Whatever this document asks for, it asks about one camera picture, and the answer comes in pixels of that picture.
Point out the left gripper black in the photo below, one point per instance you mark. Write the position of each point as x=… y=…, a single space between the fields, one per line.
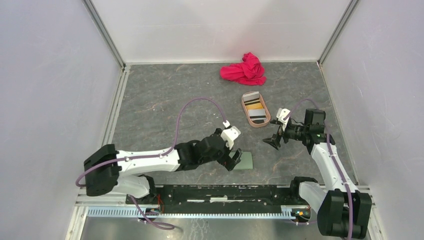
x=227 y=161

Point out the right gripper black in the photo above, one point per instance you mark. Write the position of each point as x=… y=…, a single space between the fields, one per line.
x=274 y=141

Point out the green card holder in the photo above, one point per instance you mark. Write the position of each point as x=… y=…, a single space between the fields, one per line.
x=246 y=162

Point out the grey striped credit card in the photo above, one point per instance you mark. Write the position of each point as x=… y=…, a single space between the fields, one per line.
x=257 y=115

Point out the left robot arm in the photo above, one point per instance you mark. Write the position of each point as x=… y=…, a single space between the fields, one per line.
x=110 y=170

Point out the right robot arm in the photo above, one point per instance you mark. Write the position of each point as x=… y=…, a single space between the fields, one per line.
x=342 y=210

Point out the yellow credit card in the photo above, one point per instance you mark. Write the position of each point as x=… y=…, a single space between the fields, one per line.
x=256 y=105

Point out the white striped credit card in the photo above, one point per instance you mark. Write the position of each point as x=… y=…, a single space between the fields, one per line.
x=250 y=96

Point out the red cloth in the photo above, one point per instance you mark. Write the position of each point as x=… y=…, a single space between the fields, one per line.
x=249 y=72

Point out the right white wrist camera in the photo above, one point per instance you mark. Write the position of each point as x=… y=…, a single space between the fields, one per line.
x=283 y=115

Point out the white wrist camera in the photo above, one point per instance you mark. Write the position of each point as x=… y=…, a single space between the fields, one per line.
x=283 y=115
x=230 y=134

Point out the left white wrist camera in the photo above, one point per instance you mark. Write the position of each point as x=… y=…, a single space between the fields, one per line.
x=230 y=134

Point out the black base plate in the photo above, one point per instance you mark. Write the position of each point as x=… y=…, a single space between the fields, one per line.
x=222 y=199

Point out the white slotted cable duct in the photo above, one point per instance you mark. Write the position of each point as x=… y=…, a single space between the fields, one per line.
x=133 y=212

